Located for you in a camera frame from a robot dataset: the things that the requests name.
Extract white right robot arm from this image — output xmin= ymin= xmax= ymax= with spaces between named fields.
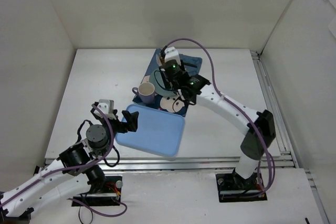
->
xmin=159 ymin=60 xmax=276 ymax=180

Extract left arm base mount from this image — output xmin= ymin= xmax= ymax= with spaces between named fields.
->
xmin=73 ymin=175 xmax=122 ymax=207

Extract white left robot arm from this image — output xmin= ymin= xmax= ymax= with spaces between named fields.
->
xmin=1 ymin=103 xmax=139 ymax=221

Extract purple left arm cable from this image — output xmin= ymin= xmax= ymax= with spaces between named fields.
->
xmin=0 ymin=103 xmax=128 ymax=217

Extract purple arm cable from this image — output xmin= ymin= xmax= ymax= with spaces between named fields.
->
xmin=0 ymin=103 xmax=128 ymax=217
xmin=160 ymin=37 xmax=276 ymax=193

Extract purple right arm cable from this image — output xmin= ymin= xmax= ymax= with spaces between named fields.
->
xmin=160 ymin=37 xmax=276 ymax=193

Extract light blue plastic tray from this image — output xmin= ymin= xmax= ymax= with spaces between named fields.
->
xmin=115 ymin=104 xmax=185 ymax=157

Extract aluminium table edge rail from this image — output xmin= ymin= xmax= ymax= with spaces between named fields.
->
xmin=43 ymin=157 xmax=297 ymax=173

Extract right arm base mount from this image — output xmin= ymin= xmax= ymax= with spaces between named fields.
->
xmin=215 ymin=173 xmax=267 ymax=203

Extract teal green ceramic plate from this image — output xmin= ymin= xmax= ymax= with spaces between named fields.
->
xmin=149 ymin=68 xmax=176 ymax=97

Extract aluminium right side rail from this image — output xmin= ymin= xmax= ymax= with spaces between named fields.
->
xmin=250 ymin=50 xmax=330 ymax=223

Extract dark blue bear placemat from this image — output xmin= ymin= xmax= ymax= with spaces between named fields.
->
xmin=132 ymin=49 xmax=203 ymax=117

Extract black handled knife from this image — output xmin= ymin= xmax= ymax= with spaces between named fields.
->
xmin=181 ymin=61 xmax=197 ymax=68

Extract silver metal tongs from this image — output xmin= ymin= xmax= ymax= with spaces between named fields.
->
xmin=155 ymin=54 xmax=165 ymax=67

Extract lavender ceramic mug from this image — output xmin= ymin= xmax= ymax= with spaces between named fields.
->
xmin=132 ymin=82 xmax=155 ymax=104

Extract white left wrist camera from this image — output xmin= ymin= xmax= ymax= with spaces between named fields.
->
xmin=90 ymin=99 xmax=118 ymax=120

